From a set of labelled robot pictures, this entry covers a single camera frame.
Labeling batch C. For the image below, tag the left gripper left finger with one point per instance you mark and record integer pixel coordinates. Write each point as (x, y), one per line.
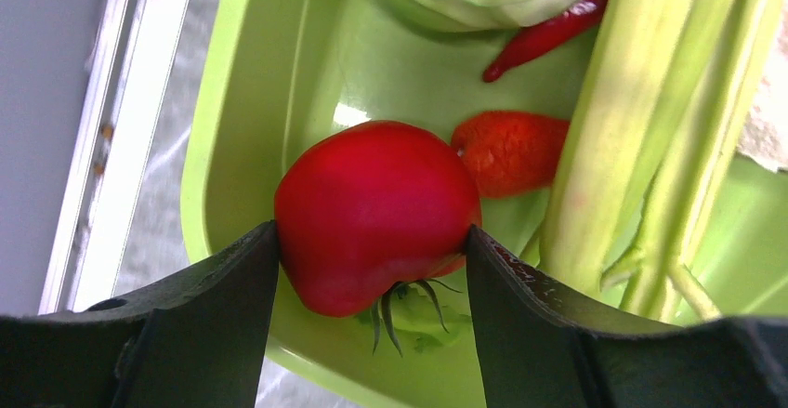
(196, 338)

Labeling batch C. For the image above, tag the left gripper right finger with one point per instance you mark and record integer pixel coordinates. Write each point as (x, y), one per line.
(541, 343)

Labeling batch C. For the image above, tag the red tomato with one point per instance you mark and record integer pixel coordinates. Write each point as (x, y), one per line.
(369, 211)

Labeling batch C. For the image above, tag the white cauliflower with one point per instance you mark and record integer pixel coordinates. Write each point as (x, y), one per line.
(764, 136)

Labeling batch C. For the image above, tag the orange carrot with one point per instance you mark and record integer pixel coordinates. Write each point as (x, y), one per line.
(509, 153)

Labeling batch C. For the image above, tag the celery stalk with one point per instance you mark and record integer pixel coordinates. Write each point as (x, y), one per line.
(662, 106)

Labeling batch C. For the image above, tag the red chili pepper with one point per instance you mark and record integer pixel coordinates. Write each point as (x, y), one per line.
(532, 42)

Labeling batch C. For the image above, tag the aluminium frame rail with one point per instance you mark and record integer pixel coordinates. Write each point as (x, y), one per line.
(129, 71)

